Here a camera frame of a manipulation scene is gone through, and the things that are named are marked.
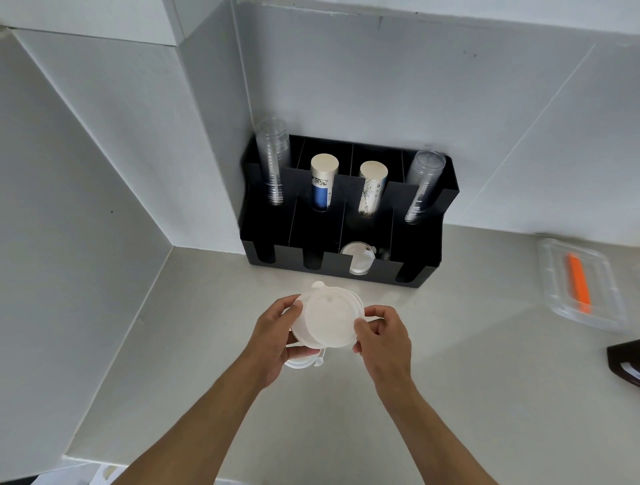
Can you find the person's right hand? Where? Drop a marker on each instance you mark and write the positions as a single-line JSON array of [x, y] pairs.
[[387, 349]]

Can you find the person's left hand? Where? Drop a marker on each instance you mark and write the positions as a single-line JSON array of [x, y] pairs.
[[267, 344]]

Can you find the person's left thumb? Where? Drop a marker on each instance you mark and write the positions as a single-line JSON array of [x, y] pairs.
[[285, 307]]

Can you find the person's right thumb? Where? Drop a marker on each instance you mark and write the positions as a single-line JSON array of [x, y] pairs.
[[377, 312]]

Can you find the stack of white cup lids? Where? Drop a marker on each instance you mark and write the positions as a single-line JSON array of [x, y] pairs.
[[330, 315]]

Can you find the person's left forearm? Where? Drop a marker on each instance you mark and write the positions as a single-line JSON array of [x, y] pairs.
[[200, 429]]

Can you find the person's right forearm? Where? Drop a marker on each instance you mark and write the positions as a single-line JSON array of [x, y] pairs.
[[430, 439]]

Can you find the row of translucent lids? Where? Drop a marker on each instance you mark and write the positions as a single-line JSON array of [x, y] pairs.
[[358, 257]]

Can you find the black cup organizer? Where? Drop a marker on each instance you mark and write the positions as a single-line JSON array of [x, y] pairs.
[[320, 250]]

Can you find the green print paper cup stack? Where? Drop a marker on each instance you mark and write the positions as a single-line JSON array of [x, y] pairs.
[[372, 190]]

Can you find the blue print paper cup stack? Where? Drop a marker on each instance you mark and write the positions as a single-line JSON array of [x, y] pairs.
[[323, 185]]

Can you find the short stack of clear cups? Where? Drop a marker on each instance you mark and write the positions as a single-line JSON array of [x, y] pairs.
[[424, 180]]

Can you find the tall stack of clear cups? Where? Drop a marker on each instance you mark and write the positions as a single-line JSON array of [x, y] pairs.
[[273, 160]]

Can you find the orange tool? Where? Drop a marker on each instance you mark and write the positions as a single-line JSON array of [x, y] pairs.
[[579, 282]]

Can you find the clear plastic container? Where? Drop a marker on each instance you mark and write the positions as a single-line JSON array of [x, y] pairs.
[[602, 305]]

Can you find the white and yellow object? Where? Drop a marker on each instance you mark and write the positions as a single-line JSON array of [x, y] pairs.
[[109, 474]]

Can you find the dark brown object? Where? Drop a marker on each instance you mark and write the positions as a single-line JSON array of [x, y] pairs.
[[625, 362]]

